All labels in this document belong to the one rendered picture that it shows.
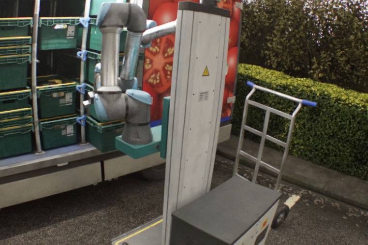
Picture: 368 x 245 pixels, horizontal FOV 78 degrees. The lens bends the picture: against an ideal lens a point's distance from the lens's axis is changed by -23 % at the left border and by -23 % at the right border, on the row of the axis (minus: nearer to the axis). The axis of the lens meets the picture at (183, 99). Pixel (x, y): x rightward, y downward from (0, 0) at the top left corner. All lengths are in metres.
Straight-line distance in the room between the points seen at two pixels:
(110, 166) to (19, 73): 1.18
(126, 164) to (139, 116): 1.43
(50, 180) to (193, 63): 1.57
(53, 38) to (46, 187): 1.20
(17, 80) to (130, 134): 1.17
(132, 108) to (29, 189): 1.36
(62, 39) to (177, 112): 1.28
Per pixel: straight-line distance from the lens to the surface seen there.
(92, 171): 2.50
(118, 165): 2.64
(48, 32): 2.21
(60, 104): 2.34
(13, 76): 2.17
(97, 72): 1.53
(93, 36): 2.29
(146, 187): 3.12
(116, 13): 1.27
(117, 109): 1.25
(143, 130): 1.32
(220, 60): 1.44
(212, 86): 1.43
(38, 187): 2.35
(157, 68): 2.60
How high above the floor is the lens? 1.65
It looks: 14 degrees down
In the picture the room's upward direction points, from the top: 5 degrees clockwise
